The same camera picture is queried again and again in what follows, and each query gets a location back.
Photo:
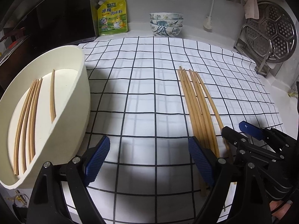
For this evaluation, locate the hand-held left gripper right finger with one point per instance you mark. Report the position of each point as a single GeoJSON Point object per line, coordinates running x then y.
{"type": "Point", "coordinates": [201, 161]}

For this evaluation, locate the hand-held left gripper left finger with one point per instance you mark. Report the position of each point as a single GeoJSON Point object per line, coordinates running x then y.
{"type": "Point", "coordinates": [97, 161]}

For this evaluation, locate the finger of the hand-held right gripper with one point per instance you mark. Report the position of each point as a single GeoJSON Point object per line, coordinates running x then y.
{"type": "Point", "coordinates": [233, 136]}
{"type": "Point", "coordinates": [251, 128]}

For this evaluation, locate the light wooden chopstick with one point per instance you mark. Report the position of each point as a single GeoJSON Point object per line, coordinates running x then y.
{"type": "Point", "coordinates": [23, 165]}
{"type": "Point", "coordinates": [15, 168]}
{"type": "Point", "coordinates": [33, 154]}
{"type": "Point", "coordinates": [219, 121]}
{"type": "Point", "coordinates": [53, 98]}
{"type": "Point", "coordinates": [30, 156]}

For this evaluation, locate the row of wooden chopsticks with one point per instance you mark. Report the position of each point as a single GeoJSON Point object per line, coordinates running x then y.
{"type": "Point", "coordinates": [198, 112]}

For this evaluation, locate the cream plastic basin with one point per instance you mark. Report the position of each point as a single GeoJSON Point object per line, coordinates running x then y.
{"type": "Point", "coordinates": [70, 112]}

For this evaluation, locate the person's right hand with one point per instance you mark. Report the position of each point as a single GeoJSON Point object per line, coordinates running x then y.
{"type": "Point", "coordinates": [279, 213]}

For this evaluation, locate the metal dish rack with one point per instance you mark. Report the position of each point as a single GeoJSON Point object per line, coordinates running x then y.
{"type": "Point", "coordinates": [264, 67]}

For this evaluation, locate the white black checked cloth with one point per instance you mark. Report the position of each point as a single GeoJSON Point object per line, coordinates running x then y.
{"type": "Point", "coordinates": [144, 102]}

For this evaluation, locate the small metal fitting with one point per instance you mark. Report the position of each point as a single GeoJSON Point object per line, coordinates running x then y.
{"type": "Point", "coordinates": [17, 198]}

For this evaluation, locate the perforated metal steamer plate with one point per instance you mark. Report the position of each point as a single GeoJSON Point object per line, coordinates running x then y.
{"type": "Point", "coordinates": [273, 28]}

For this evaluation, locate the white dish brush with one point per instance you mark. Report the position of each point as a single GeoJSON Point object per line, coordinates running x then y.
{"type": "Point", "coordinates": [208, 23]}

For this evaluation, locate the pink hanging cloth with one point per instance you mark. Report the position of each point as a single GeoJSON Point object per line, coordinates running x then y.
{"type": "Point", "coordinates": [251, 4]}

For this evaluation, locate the blue floral ceramic bowl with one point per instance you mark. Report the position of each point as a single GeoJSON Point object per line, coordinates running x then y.
{"type": "Point", "coordinates": [165, 16]}
{"type": "Point", "coordinates": [166, 23]}
{"type": "Point", "coordinates": [166, 30]}

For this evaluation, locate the yellow seasoning pouch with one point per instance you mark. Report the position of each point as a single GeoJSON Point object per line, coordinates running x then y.
{"type": "Point", "coordinates": [112, 16]}

